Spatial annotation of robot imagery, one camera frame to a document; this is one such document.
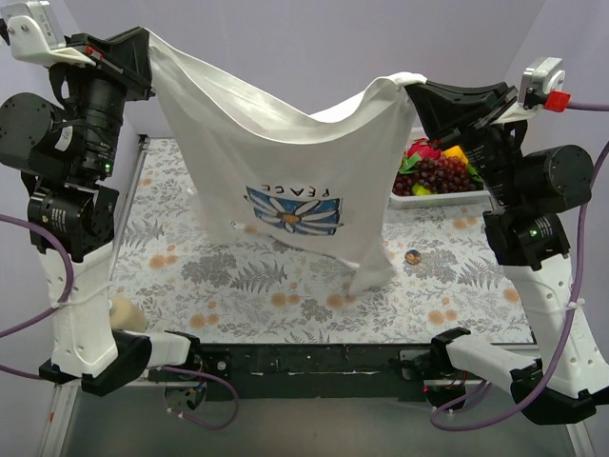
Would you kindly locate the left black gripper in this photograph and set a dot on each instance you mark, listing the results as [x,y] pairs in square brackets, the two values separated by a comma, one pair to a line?
[108,67]

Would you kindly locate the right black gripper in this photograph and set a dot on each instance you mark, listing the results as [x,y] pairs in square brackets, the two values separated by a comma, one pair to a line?
[481,114]

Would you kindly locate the white t-shirt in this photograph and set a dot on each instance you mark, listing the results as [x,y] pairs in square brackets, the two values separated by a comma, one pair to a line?
[319,182]

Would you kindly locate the round brooch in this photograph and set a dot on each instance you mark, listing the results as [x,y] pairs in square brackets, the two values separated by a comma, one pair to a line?
[412,257]

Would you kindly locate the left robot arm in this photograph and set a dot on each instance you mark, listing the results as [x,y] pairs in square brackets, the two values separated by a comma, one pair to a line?
[64,150]

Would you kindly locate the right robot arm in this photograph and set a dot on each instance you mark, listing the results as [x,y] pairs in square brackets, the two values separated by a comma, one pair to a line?
[568,380]

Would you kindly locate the red dragon fruit toy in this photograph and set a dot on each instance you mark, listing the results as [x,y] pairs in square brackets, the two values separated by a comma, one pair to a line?
[423,149]

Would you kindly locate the yellow toy lemon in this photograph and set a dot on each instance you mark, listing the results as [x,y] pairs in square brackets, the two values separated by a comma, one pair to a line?
[455,152]

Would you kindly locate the purple toy grapes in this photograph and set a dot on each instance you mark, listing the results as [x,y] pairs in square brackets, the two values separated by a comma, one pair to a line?
[441,176]

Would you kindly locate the small yellow green toy fruit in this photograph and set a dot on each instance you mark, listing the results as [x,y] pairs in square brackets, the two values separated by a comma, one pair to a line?
[419,190]

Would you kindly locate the white plastic basket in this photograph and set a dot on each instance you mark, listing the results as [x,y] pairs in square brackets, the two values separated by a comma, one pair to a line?
[437,200]

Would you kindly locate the floral table mat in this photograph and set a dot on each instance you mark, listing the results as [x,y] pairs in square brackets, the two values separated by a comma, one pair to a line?
[258,290]

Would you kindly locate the beige lotion pump bottle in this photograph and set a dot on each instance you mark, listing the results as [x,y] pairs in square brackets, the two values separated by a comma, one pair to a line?
[124,315]

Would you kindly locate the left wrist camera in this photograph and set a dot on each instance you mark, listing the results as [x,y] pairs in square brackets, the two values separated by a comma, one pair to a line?
[34,32]

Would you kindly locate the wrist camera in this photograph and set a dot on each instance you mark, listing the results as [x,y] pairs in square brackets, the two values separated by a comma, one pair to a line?
[541,85]
[34,32]

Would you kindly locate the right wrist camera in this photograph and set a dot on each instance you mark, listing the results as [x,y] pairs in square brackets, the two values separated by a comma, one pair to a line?
[541,85]

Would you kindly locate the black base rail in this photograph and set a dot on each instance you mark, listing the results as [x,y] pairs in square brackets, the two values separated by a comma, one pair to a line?
[303,371]

